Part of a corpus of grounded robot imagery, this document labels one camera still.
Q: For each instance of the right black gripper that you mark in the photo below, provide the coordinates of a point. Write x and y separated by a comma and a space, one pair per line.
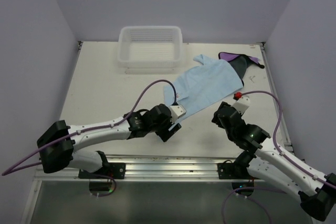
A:
216, 120

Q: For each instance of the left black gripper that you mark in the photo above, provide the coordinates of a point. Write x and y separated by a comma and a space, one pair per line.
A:
165, 133

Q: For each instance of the light blue towel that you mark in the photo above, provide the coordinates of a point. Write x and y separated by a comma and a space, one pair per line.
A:
203, 85

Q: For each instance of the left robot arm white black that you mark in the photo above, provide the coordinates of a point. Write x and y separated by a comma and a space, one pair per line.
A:
63, 146

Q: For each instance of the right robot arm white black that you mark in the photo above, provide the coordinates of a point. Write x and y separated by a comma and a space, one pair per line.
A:
263, 159

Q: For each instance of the purple and grey towel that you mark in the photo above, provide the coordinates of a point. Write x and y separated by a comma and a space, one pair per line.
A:
240, 62

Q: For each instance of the white plastic basket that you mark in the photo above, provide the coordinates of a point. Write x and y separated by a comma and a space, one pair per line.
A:
150, 47

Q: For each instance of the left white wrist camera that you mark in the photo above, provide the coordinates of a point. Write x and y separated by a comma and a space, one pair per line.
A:
177, 112

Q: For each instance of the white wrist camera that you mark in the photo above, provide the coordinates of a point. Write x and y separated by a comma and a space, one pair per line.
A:
242, 102
177, 112

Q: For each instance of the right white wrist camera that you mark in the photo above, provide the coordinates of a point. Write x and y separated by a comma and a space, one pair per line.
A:
242, 102

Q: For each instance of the right black base bracket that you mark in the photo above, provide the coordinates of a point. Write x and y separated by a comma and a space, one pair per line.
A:
231, 170

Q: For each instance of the black base bracket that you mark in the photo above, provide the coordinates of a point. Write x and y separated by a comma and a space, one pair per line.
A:
231, 170
107, 171

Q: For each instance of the aluminium mounting rail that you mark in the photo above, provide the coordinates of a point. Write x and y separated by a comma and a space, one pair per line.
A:
169, 169

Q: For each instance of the left black base bracket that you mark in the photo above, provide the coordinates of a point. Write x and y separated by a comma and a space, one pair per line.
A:
107, 171

